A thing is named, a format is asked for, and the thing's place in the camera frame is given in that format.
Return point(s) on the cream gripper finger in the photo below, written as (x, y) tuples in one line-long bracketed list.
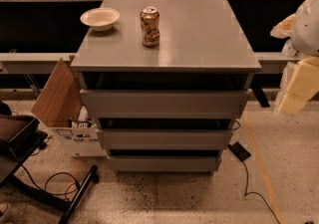
[(299, 84)]

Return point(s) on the white bowl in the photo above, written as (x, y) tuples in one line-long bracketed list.
[(100, 19)]

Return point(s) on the black power adapter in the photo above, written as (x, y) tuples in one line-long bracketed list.
[(239, 151)]

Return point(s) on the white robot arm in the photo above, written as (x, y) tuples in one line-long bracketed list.
[(305, 29)]

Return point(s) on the open cardboard box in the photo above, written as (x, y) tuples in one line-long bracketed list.
[(60, 108)]

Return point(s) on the crushed gold soda can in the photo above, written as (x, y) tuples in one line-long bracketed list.
[(150, 20)]

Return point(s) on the grey drawer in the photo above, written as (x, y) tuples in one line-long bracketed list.
[(164, 104), (164, 164), (163, 139)]

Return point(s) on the grey bottom drawer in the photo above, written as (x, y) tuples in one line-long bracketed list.
[(164, 164)]

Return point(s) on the grey drawer cabinet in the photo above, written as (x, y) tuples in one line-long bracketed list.
[(201, 48)]

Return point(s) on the grey top drawer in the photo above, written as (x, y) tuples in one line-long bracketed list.
[(164, 104)]

